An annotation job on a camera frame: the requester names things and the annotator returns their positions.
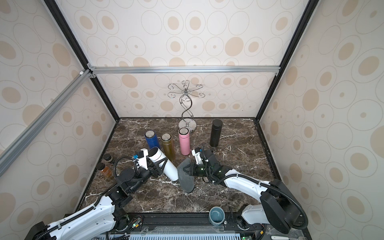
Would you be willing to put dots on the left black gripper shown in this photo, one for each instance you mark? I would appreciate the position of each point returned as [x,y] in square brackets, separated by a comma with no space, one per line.
[153,170]

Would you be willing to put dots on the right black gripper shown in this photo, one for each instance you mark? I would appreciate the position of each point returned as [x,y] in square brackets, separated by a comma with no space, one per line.
[195,168]

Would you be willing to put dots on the grey wiping cloth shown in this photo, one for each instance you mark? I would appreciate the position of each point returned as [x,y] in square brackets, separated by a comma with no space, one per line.
[187,183]

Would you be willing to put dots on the white thermos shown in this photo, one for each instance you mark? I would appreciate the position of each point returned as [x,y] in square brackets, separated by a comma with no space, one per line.
[162,161]

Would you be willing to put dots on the pink thermos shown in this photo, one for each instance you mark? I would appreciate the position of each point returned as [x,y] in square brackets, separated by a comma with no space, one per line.
[184,140]

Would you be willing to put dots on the black thermos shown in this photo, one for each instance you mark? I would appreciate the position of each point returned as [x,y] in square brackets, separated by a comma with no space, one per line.
[217,125]

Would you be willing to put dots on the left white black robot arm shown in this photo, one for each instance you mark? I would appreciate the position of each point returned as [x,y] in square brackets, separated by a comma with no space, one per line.
[106,213]

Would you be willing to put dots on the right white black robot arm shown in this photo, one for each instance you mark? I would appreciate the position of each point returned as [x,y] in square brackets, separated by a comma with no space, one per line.
[277,205]

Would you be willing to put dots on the blue thermos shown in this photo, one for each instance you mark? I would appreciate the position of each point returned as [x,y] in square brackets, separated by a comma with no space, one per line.
[152,139]

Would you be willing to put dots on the gold thermos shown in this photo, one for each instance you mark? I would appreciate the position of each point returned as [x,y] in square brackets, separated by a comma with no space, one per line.
[168,146]

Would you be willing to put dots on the amber spice jar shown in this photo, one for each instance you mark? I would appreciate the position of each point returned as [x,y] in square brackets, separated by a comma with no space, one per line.
[105,170]

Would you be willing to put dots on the teal ceramic mug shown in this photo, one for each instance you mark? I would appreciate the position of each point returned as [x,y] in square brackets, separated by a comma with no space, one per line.
[216,216]

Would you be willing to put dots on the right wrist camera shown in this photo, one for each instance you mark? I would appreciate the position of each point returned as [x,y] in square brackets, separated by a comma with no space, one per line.
[197,155]

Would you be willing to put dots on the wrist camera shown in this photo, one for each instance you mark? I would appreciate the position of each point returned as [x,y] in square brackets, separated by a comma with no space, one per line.
[140,159]
[197,155]

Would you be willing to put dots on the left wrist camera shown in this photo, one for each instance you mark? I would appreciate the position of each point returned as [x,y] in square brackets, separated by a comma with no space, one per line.
[140,159]

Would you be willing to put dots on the silver wire cup stand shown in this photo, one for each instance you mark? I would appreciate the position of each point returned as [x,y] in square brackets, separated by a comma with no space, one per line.
[186,93]

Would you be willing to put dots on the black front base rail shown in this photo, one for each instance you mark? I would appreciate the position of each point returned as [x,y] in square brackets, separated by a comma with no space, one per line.
[196,226]

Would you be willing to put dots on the horizontal aluminium rail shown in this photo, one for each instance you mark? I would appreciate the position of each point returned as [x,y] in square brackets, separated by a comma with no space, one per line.
[187,69]

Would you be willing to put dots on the left diagonal aluminium rail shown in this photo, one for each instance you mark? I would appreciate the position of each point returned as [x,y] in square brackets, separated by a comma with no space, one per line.
[25,138]

